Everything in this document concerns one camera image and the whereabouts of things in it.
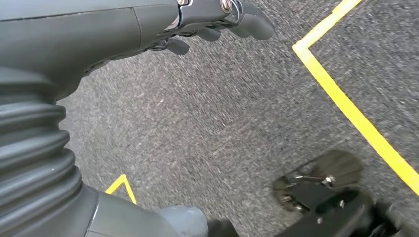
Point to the black robot foot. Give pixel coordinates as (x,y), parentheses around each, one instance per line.
(327,199)

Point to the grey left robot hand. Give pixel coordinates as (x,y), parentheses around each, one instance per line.
(82,32)

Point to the yellow floor tape square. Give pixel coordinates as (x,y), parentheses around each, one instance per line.
(342,104)
(129,189)

